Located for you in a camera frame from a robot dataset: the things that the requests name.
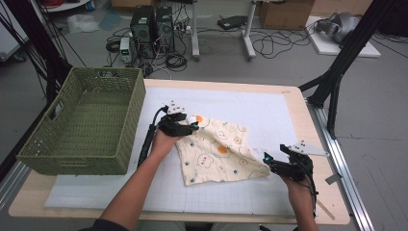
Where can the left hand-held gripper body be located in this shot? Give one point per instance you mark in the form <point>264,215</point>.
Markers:
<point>173,123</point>

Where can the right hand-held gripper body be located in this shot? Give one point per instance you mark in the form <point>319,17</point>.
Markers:
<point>295,163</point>

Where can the cream patterned cloth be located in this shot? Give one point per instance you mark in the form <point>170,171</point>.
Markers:
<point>218,154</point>

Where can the person's left hand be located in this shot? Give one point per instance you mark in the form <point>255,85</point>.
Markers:
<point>165,144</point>

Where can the person's right hand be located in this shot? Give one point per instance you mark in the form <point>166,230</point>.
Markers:
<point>296,187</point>

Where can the white grid mat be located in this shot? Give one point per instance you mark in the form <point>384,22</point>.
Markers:
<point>224,106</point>

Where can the wooden stick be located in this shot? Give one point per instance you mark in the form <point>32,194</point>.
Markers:
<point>325,210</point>

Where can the green woven basket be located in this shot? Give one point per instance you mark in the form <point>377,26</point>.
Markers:
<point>86,128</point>

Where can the white power supply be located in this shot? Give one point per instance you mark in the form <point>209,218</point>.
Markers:
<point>125,49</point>

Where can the black computer tower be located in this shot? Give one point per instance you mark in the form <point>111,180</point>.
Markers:
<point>142,30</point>
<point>165,29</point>

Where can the black flat device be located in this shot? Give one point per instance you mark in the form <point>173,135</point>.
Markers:
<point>231,22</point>

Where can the person's dark sleeve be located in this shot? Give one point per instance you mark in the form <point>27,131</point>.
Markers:
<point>102,225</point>

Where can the white floor board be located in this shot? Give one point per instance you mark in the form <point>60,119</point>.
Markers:
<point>365,51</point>

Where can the grey headset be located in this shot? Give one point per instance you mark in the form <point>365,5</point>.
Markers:
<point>336,27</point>

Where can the open cardboard box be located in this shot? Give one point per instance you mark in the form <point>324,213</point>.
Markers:
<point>285,14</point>

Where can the clear plastic bag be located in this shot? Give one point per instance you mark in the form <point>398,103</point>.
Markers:
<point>82,23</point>

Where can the large cardboard box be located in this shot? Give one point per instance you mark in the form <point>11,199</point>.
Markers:
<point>340,7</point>

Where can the white round table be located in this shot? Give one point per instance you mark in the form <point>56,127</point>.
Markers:
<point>67,5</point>

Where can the small grey metal bracket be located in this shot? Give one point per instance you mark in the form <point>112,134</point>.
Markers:
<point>333,179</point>

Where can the aluminium rail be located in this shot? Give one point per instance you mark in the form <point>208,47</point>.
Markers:
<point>346,176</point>
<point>11,186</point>

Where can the white metal desk frame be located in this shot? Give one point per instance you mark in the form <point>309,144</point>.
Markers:
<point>248,38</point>

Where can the black frame stand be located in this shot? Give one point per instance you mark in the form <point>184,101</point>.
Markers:
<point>346,54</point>

